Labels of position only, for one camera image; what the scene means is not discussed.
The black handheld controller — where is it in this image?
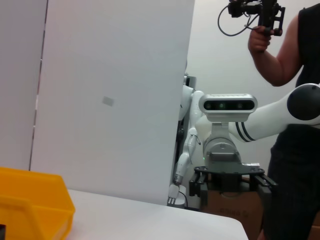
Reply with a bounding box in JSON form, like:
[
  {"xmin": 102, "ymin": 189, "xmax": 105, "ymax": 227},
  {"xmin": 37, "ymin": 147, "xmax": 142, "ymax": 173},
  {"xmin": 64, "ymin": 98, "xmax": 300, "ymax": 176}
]
[{"xmin": 228, "ymin": 0, "xmax": 286, "ymax": 37}]

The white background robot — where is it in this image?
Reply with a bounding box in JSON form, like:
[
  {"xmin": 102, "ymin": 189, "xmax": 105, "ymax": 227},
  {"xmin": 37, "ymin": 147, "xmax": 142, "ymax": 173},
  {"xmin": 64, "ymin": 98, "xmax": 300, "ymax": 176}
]
[{"xmin": 167, "ymin": 74, "xmax": 205, "ymax": 208}]

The person in black clothes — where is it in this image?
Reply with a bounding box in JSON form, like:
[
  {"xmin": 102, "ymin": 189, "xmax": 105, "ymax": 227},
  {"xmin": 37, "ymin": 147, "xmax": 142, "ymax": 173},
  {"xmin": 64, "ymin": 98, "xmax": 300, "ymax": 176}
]
[{"xmin": 259, "ymin": 4, "xmax": 320, "ymax": 240}]

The brown cardboard box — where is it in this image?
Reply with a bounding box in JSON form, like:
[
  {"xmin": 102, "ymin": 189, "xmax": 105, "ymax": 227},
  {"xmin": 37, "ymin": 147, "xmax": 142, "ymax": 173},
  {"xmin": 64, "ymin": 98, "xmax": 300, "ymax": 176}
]
[{"xmin": 199, "ymin": 172, "xmax": 266, "ymax": 240}]

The black controller cable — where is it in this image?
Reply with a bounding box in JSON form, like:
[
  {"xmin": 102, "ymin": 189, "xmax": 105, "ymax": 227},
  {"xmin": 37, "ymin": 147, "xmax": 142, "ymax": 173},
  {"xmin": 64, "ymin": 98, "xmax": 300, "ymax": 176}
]
[{"xmin": 217, "ymin": 4, "xmax": 261, "ymax": 36}]

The yellow plastic bin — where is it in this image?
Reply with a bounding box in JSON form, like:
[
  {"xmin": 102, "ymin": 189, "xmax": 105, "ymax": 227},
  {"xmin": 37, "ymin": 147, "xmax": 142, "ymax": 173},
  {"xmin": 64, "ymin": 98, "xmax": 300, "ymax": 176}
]
[{"xmin": 0, "ymin": 166, "xmax": 76, "ymax": 240}]

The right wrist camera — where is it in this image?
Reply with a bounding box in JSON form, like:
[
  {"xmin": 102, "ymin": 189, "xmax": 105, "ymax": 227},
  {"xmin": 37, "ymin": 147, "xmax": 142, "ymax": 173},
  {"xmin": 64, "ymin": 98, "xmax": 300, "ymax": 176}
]
[{"xmin": 198, "ymin": 93, "xmax": 258, "ymax": 123}]

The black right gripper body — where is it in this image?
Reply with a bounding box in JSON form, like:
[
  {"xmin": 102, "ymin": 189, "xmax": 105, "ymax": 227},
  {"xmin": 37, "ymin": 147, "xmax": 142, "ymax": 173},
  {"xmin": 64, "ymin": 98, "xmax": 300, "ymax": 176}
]
[{"xmin": 194, "ymin": 151, "xmax": 266, "ymax": 196}]

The white partition board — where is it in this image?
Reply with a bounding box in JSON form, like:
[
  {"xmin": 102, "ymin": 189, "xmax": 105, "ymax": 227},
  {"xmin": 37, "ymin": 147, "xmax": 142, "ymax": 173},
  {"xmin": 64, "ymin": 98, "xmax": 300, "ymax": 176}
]
[{"xmin": 29, "ymin": 0, "xmax": 196, "ymax": 207}]

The person's bare hand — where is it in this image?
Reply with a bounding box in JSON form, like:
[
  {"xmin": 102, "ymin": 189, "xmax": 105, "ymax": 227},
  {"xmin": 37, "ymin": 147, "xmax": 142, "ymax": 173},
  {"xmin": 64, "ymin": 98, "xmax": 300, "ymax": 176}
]
[{"xmin": 248, "ymin": 26, "xmax": 271, "ymax": 54}]

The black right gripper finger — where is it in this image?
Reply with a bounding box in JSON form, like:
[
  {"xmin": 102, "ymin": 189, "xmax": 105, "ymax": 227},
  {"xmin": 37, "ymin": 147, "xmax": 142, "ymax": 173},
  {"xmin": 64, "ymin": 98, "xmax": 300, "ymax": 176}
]
[
  {"xmin": 254, "ymin": 174, "xmax": 279, "ymax": 202},
  {"xmin": 188, "ymin": 171, "xmax": 209, "ymax": 209}
]

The person's bare forearm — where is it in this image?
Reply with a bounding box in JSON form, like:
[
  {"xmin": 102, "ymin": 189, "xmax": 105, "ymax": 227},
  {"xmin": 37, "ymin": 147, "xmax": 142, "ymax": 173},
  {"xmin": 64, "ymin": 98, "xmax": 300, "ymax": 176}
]
[{"xmin": 250, "ymin": 47, "xmax": 292, "ymax": 88}]

